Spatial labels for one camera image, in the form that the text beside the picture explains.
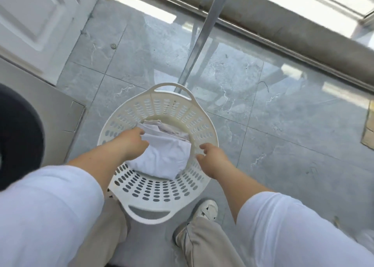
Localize person's left hand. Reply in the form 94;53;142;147
112;127;150;162

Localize person's right hand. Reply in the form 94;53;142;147
196;143;235;180

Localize white cloth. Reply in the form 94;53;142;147
126;120;192;180

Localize person's left forearm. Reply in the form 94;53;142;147
67;137;127;199

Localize person's right forearm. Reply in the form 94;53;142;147
214;166;274;227

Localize white plastic laundry basket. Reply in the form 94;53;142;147
97;82;219;225

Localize white and grey sneaker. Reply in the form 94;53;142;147
172;199;219;247

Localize grey washing machine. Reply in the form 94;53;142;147
0;56;86;192

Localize beige trousers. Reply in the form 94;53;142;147
68;199;246;267

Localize silver metal pole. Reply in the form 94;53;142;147
176;0;235;94

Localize white long-sleeve shirt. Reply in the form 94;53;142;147
0;165;374;267

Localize metal sliding door track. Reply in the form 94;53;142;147
109;0;374;94

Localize grey stone door sill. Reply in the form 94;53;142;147
146;0;374;86

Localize white panelled door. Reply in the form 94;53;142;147
0;0;106;86

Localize brown cardboard piece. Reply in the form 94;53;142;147
361;100;374;151

